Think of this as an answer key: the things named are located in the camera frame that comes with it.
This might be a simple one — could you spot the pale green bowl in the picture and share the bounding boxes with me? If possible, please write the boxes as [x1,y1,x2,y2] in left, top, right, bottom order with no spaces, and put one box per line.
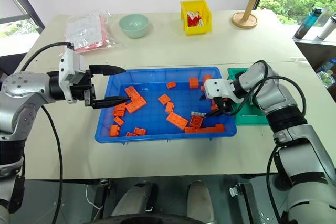
[118,14,150,39]

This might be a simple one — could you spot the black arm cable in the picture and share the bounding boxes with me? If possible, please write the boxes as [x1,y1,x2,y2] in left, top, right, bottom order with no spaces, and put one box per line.
[215,60,308,224]
[19,41,73,224]

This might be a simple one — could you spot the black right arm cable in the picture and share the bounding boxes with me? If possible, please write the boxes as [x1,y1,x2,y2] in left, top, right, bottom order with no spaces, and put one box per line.
[215,60,308,224]

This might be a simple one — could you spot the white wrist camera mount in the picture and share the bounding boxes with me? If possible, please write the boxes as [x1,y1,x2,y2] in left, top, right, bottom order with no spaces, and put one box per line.
[58,47,86,104]
[204,78,241,104]

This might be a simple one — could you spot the blue plastic bin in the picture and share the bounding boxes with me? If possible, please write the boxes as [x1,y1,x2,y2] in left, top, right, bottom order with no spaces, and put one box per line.
[94,66,238,145]

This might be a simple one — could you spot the thin white floor cable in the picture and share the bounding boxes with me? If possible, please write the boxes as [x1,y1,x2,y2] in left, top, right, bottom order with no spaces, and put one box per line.
[86,184,103,215]

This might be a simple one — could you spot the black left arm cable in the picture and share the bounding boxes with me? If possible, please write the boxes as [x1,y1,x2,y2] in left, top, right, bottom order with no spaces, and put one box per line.
[19,41,73,224]

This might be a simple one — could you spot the clear tape strip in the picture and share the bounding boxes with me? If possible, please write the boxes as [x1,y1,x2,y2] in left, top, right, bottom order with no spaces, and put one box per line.
[289,56,311,65]

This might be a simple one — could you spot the black table leg bracket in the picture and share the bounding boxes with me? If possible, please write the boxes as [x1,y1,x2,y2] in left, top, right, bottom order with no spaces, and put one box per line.
[99,178,111,198]
[228,182,256,224]

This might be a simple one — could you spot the long orange toy brick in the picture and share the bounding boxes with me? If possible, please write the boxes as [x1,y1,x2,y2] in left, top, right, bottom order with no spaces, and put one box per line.
[125,99,147,115]
[124,86,147,104]
[165,112,190,130]

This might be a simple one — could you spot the long flat orange brick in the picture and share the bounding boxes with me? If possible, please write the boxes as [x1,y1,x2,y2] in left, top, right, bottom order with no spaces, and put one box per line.
[195,127,217,134]

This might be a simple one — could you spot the white bottle with black lid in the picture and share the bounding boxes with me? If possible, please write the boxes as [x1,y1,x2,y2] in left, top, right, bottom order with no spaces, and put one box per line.
[316,13,336,41]

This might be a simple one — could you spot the yellow plastic bin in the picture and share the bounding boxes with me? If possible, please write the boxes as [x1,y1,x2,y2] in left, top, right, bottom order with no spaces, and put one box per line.
[180,0,213,36]

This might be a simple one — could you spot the square orange toy brick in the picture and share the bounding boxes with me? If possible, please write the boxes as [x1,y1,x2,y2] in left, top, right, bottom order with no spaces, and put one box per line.
[189,115,204,129]

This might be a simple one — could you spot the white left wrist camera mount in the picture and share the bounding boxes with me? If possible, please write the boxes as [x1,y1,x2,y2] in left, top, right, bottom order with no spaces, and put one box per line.
[58,47,86,104]

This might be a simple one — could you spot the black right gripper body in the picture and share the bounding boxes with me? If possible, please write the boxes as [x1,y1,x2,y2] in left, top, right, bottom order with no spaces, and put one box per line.
[212,97,235,115]

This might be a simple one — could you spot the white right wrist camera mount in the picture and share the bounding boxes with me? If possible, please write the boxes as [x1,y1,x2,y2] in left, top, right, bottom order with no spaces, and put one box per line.
[204,78,241,104]

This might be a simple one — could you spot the green plastic bin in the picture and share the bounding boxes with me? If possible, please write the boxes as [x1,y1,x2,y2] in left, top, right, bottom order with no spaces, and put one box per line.
[226,67,270,126]

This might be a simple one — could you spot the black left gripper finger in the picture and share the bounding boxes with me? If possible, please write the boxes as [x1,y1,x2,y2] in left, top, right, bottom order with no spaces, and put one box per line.
[88,64,127,78]
[91,96,131,110]

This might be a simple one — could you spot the dark bottle with blue lid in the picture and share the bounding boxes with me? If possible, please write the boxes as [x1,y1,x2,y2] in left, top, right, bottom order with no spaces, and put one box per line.
[293,6,323,40]

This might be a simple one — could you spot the clear bag with papers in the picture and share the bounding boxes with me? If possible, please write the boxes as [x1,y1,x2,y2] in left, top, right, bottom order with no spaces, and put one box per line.
[64,10,123,56]

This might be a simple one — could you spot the red and white items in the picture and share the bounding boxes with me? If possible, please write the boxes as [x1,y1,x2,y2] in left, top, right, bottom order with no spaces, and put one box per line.
[186,10,205,28]

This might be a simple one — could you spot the wooden cup tree stand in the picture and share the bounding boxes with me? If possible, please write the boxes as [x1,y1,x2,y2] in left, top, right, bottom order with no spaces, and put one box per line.
[231,0,269,29]

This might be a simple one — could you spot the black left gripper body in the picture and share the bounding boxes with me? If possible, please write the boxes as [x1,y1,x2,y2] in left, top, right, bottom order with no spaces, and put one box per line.
[69,69,97,109]

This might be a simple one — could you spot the clear plastic bottle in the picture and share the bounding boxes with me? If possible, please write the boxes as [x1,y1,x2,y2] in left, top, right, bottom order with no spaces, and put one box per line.
[314,58,336,76]

